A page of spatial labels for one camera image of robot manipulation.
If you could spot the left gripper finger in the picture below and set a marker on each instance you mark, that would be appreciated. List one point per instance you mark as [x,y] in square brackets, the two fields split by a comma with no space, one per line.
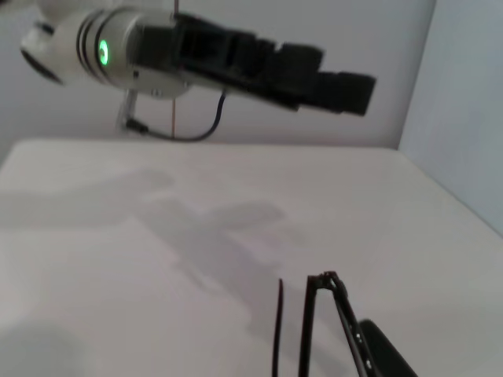
[342,92]

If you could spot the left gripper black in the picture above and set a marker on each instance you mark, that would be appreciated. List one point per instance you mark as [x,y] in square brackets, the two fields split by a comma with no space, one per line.
[204,51]

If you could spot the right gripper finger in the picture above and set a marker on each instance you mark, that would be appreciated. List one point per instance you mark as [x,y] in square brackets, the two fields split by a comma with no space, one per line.
[383,357]

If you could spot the black thin-framed glasses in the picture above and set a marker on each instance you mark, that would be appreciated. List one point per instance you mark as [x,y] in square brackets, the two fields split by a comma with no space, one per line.
[305,322]

